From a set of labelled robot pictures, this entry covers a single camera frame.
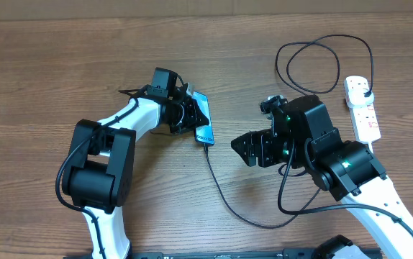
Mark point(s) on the Samsung Galaxy smartphone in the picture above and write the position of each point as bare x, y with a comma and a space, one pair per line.
203, 131

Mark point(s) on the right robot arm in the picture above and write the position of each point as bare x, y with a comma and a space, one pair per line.
302, 136

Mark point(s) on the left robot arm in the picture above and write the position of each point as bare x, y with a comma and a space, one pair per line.
96, 176

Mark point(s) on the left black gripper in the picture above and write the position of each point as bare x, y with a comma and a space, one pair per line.
192, 118

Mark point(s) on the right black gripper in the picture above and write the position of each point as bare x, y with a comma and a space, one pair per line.
257, 145

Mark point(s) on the white power strip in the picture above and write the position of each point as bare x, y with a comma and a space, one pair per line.
364, 119

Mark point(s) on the white charger plug adapter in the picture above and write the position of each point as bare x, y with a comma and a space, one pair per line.
359, 98

